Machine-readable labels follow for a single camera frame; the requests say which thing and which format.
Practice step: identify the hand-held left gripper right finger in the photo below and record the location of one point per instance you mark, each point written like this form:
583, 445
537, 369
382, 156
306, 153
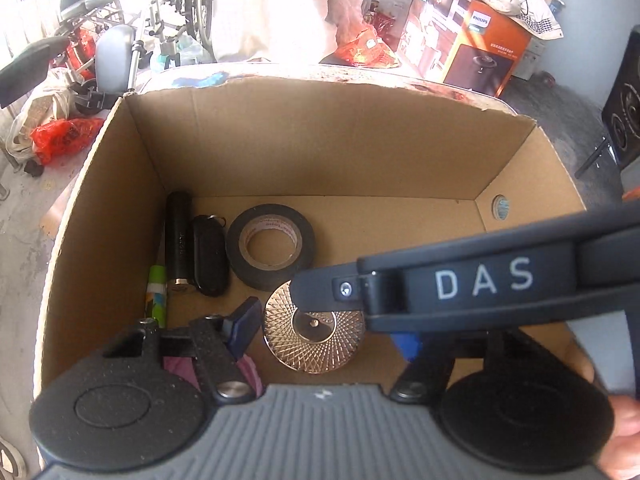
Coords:
409, 346

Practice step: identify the cardboard box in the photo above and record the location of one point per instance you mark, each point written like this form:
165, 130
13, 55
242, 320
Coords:
325, 150

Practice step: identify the small red plastic bag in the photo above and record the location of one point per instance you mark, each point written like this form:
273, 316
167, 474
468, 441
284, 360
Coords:
60, 137

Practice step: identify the black key fob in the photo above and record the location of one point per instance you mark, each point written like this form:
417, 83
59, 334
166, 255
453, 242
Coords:
210, 260

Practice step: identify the group of bottles and cans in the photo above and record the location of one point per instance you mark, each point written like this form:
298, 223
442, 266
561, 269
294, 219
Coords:
380, 12

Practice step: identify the small white cabinet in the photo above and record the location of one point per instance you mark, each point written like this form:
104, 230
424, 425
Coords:
527, 60

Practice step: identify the green pen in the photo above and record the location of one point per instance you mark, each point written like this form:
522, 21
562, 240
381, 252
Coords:
156, 290

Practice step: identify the large red plastic bag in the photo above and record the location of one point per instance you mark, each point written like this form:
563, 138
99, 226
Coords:
365, 50

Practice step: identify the orange appliance carton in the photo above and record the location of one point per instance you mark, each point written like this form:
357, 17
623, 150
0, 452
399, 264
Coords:
480, 55

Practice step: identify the white curtain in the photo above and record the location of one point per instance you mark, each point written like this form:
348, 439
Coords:
280, 10

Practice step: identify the pale green plastic bag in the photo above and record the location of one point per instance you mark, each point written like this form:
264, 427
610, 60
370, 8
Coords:
185, 55

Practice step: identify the grey wheelchair leg rest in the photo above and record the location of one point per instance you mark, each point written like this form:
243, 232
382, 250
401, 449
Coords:
112, 55

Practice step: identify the folding wheelchair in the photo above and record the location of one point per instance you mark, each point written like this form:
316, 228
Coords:
85, 7

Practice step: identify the silver patterned round disc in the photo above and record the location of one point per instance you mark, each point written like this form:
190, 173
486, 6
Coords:
310, 355

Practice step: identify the person's right hand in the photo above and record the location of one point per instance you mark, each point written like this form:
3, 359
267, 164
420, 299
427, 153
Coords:
627, 435

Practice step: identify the black padded wheelchair rest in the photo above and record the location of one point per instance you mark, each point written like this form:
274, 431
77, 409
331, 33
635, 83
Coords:
30, 67

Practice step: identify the black tape roll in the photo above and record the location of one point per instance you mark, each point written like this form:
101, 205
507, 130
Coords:
237, 250

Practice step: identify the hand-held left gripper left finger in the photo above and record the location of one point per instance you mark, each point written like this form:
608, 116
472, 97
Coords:
245, 322

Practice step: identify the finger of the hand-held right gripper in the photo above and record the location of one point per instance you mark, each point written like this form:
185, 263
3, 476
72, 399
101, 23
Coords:
320, 285

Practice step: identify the pink object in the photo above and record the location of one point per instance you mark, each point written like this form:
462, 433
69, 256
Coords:
250, 375

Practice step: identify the red item under wheelchair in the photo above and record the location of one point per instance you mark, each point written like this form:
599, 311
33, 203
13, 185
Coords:
82, 50

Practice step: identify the black cylindrical flashlight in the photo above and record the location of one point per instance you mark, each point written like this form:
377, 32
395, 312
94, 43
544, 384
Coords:
180, 240

